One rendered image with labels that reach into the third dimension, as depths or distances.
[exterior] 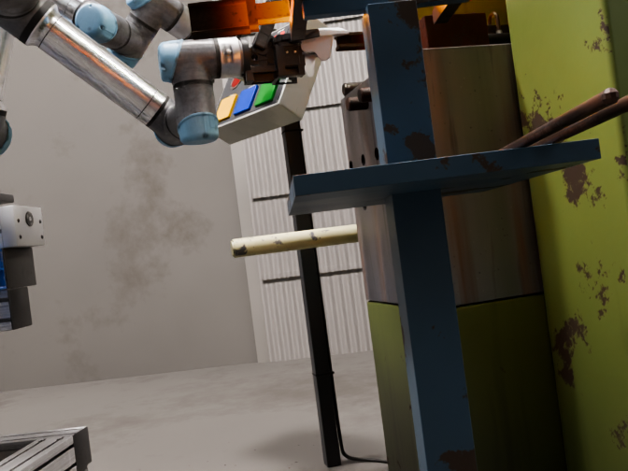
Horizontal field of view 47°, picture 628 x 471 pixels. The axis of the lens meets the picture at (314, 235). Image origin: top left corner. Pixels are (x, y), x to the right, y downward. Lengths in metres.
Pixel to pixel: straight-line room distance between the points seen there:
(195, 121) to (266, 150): 2.67
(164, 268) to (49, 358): 0.85
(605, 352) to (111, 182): 3.42
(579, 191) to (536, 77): 0.21
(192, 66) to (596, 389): 0.89
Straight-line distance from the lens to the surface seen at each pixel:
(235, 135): 2.05
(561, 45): 1.24
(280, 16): 1.05
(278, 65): 1.42
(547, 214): 1.30
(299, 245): 1.77
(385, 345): 1.53
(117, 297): 4.27
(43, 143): 4.46
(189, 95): 1.38
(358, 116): 1.52
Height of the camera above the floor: 0.60
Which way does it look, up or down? 1 degrees up
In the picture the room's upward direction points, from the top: 7 degrees counter-clockwise
